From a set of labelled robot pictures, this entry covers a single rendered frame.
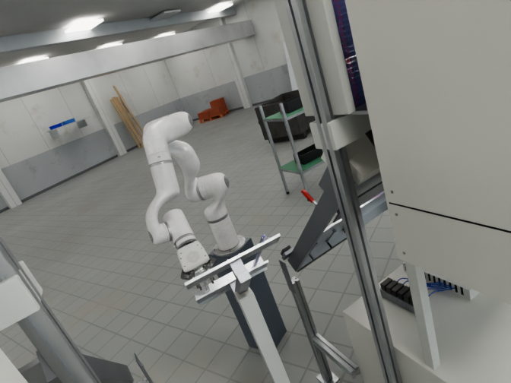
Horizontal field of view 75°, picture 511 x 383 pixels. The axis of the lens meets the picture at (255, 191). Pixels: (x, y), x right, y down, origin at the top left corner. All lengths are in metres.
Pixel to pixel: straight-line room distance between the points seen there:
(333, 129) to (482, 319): 0.81
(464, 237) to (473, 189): 0.11
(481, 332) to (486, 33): 0.92
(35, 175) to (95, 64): 5.15
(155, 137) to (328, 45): 0.78
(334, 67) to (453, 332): 0.90
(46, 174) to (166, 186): 11.14
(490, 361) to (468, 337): 0.09
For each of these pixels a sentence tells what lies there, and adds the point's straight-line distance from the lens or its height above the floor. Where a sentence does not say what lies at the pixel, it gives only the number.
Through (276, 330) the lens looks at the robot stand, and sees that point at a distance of 2.19.
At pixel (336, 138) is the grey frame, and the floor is 1.34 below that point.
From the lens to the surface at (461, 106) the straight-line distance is 0.65.
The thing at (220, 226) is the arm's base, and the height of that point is 0.85.
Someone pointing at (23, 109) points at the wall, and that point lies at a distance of 12.53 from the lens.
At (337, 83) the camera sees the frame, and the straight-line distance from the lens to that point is 0.79.
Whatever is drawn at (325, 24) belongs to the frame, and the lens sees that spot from 0.78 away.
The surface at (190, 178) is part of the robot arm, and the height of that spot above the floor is 1.16.
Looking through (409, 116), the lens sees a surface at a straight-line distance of 0.71.
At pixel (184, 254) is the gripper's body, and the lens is 1.28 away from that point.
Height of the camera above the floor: 1.56
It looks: 20 degrees down
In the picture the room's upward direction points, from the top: 20 degrees counter-clockwise
